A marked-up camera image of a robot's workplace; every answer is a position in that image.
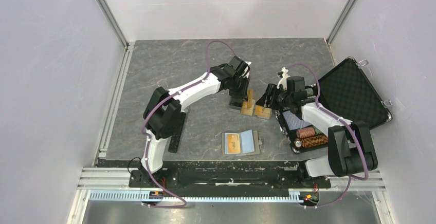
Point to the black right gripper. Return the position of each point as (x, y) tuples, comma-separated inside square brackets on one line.
[(271, 91)]

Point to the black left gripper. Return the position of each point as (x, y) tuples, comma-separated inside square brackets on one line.
[(242, 95)]

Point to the gold card stack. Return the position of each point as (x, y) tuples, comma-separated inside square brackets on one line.
[(262, 112), (249, 105)]

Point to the clear acrylic card tray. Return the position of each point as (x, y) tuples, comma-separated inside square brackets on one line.
[(249, 108)]

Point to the beige leather card holder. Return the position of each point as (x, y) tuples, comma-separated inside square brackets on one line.
[(250, 143)]

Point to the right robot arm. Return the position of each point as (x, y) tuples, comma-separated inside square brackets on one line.
[(350, 147)]

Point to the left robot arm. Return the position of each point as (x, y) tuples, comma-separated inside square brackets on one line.
[(163, 113)]

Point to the black card stack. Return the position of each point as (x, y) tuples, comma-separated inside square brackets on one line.
[(235, 105)]

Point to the blue playing card deck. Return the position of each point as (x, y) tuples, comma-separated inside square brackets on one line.
[(293, 122)]

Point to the purple green chip stack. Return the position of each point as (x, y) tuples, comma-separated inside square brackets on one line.
[(310, 92)]

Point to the brown orange chip stack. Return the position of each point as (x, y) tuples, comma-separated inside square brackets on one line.
[(310, 142)]

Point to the black poker chip case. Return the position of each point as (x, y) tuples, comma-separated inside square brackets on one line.
[(347, 92)]

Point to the black glitter stick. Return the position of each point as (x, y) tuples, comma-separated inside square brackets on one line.
[(176, 138)]

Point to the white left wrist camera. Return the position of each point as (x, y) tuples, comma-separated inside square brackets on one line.
[(248, 63)]

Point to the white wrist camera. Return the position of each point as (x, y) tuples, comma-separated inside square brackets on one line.
[(248, 63), (283, 75)]

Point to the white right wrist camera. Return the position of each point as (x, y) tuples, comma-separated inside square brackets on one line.
[(283, 75)]

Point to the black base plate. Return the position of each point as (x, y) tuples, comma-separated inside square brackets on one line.
[(226, 178)]

